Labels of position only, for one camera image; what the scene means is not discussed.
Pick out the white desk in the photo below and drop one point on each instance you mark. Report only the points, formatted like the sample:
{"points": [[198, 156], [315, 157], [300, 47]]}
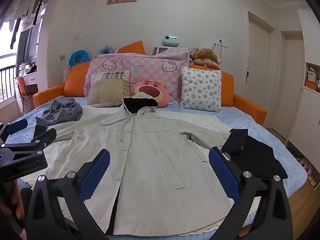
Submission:
{"points": [[31, 80]]}

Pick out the black balcony railing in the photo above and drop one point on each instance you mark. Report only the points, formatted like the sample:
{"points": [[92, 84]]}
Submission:
{"points": [[7, 82]]}

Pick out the black garment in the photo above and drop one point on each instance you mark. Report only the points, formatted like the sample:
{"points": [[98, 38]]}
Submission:
{"points": [[260, 155]]}

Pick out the beige slippers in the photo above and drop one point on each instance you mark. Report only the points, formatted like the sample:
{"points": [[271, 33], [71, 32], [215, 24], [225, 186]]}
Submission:
{"points": [[313, 178]]}

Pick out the brown teddy bear plush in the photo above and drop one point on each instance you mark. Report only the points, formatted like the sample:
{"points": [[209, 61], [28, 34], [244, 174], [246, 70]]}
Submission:
{"points": [[206, 57]]}

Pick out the orange cushion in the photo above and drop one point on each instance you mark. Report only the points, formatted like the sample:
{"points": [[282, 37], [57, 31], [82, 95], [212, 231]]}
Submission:
{"points": [[132, 48]]}

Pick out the white wall hook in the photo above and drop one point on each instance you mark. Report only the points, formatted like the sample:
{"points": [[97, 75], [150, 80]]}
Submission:
{"points": [[79, 37]]}

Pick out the white shelf stand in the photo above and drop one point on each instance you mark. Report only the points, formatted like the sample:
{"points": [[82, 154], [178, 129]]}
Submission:
{"points": [[158, 50]]}

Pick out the blue party hat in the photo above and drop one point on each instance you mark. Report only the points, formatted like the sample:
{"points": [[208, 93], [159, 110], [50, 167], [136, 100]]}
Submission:
{"points": [[214, 46]]}

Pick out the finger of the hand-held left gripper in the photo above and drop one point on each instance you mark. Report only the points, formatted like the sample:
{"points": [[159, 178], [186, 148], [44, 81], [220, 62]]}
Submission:
{"points": [[17, 126], [48, 135]]}

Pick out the pink cat print blanket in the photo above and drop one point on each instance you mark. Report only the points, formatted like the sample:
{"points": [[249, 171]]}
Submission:
{"points": [[145, 67]]}

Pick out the white storage container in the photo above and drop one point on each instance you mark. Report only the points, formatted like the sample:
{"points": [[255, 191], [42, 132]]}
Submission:
{"points": [[312, 75]]}

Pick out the white floral pillow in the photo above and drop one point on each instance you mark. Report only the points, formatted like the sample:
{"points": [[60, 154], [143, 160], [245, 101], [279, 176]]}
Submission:
{"points": [[201, 90]]}

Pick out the blue neck pillow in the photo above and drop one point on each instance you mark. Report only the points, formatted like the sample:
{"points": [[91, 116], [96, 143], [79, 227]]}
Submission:
{"points": [[75, 58]]}

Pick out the person's left hand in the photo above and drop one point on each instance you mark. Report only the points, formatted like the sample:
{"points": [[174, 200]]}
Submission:
{"points": [[13, 195]]}

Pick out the orange storage box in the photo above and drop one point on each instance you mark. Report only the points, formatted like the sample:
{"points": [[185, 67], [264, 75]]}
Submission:
{"points": [[311, 84]]}

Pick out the white projector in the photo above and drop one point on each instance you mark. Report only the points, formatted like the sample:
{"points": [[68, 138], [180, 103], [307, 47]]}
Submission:
{"points": [[170, 41]]}

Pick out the orange sofa bed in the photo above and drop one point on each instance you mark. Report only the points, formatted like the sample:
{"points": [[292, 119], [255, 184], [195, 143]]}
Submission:
{"points": [[250, 107]]}

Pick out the grey curtain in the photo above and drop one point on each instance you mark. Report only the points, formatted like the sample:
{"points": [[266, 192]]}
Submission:
{"points": [[23, 50]]}

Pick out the pink fluffy slippers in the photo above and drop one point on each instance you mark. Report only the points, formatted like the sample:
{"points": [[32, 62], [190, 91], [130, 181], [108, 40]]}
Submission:
{"points": [[304, 165]]}

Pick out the white wall socket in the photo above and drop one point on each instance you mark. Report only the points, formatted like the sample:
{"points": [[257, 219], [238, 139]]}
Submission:
{"points": [[222, 43]]}

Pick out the row of hanging clothes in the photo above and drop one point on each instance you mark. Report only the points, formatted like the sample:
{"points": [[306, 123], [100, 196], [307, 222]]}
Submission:
{"points": [[31, 7]]}

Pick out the white daisy print blanket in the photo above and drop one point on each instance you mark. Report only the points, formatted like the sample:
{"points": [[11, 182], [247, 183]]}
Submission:
{"points": [[200, 122]]}

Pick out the beige hooded coat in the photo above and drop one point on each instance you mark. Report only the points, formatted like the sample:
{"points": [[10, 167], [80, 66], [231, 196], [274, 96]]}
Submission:
{"points": [[150, 155]]}

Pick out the patchwork polka dot pillow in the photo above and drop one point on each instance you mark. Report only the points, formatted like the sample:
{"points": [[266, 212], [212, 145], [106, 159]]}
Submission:
{"points": [[110, 90]]}

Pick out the orange chair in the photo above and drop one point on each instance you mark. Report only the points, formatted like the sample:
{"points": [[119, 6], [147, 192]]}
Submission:
{"points": [[23, 92]]}

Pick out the red door ornament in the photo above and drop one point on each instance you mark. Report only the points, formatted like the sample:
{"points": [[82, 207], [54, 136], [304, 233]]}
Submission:
{"points": [[248, 75]]}

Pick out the pink bear plush pillow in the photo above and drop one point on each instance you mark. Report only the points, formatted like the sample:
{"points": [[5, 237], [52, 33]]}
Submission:
{"points": [[150, 92]]}

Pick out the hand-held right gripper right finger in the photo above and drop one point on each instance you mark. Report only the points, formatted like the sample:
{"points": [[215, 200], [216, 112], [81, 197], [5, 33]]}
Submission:
{"points": [[222, 170]]}

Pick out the plain white door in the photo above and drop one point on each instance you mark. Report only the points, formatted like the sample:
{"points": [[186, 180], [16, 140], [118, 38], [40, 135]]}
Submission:
{"points": [[292, 87]]}

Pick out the blue plush toy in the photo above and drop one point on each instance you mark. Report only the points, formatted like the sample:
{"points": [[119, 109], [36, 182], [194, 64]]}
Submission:
{"points": [[105, 50]]}

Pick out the grey garment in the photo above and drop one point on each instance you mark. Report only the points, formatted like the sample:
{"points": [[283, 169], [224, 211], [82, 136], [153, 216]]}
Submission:
{"points": [[65, 110]]}

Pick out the white wardrobe cabinet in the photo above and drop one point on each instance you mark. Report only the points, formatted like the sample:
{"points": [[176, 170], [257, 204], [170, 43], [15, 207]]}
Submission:
{"points": [[310, 120]]}

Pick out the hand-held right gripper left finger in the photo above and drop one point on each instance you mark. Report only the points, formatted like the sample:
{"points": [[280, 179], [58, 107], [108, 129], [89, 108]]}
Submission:
{"points": [[96, 170]]}

